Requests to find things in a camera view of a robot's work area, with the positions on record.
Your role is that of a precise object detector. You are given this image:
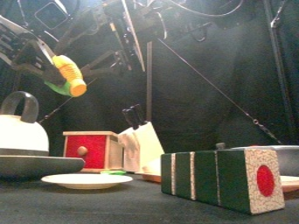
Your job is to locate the green sushi roll block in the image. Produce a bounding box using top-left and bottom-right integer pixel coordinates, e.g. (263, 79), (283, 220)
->
(160, 148), (286, 216)

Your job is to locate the wooden knife block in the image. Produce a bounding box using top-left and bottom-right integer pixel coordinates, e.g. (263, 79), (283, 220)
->
(116, 121), (166, 173)

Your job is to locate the white round plate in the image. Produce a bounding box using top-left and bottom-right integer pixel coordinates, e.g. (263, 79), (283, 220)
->
(40, 173), (135, 191)

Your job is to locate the black vertical frame post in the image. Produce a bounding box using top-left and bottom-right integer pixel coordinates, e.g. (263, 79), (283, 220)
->
(146, 41), (155, 123)

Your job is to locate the thin diagonal brace cord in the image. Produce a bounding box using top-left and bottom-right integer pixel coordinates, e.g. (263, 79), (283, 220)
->
(39, 78), (99, 124)
(156, 38), (283, 144)

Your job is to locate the grey round kettle base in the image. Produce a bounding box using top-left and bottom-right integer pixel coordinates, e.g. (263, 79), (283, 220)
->
(0, 155), (87, 180)

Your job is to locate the yellow toy corn cob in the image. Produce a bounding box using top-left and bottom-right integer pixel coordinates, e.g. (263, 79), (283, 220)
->
(51, 54), (90, 98)

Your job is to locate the wooden box red drawer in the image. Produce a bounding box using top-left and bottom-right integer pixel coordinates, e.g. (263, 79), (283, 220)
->
(62, 130), (126, 173)

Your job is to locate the white toy grater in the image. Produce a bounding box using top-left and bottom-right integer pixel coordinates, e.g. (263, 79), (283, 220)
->
(142, 158), (163, 177)

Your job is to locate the white toy kettle black handle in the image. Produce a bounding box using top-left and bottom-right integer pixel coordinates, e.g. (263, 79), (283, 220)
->
(0, 90), (51, 157)

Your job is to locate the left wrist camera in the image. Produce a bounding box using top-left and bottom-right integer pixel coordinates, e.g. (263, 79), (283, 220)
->
(34, 1), (71, 31)

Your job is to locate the green toy corn husk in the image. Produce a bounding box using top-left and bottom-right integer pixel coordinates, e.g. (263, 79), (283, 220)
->
(43, 79), (74, 97)

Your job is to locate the green toy leaf piece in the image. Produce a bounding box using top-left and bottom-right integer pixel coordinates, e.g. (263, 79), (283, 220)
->
(99, 170), (128, 176)

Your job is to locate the black handled toy knife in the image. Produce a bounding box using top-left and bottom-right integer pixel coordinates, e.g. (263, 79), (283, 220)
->
(122, 108), (140, 131)
(130, 103), (150, 126)

